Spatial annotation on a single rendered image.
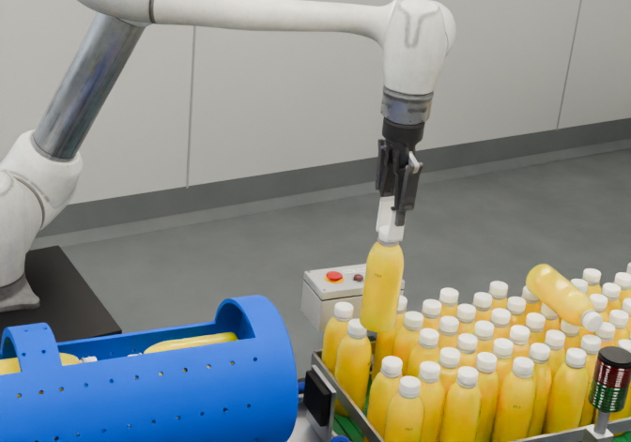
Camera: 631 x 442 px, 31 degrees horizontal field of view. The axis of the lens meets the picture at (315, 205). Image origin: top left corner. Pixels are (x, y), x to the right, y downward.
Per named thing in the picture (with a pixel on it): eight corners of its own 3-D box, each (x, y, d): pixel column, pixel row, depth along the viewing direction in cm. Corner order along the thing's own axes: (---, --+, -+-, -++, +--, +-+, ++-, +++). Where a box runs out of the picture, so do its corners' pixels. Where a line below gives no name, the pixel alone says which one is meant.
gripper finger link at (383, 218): (381, 198, 214) (379, 197, 214) (377, 232, 217) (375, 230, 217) (395, 197, 215) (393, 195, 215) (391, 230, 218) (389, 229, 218)
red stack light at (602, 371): (585, 372, 202) (590, 352, 200) (615, 366, 204) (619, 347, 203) (607, 391, 197) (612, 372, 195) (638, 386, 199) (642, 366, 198)
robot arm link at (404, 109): (397, 97, 198) (393, 129, 201) (443, 94, 202) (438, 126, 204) (374, 80, 206) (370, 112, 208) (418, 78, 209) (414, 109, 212)
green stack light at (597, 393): (580, 395, 204) (585, 372, 202) (609, 389, 206) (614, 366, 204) (602, 416, 199) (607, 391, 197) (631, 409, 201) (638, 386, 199)
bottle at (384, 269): (367, 311, 228) (377, 226, 220) (400, 321, 225) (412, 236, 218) (353, 326, 222) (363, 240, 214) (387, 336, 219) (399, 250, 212)
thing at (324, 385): (299, 419, 230) (304, 366, 225) (310, 417, 231) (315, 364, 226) (319, 448, 222) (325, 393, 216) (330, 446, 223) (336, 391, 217)
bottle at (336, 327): (355, 396, 244) (364, 320, 236) (324, 400, 241) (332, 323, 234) (345, 378, 250) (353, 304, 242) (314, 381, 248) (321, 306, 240)
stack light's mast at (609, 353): (575, 423, 206) (591, 347, 200) (603, 418, 209) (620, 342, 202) (595, 444, 201) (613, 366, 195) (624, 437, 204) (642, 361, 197)
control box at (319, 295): (300, 311, 255) (303, 269, 251) (379, 299, 263) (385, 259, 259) (317, 332, 247) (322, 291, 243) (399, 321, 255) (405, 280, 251)
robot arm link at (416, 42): (434, 100, 198) (444, 79, 210) (446, 12, 192) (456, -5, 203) (373, 90, 200) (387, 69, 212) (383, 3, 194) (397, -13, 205)
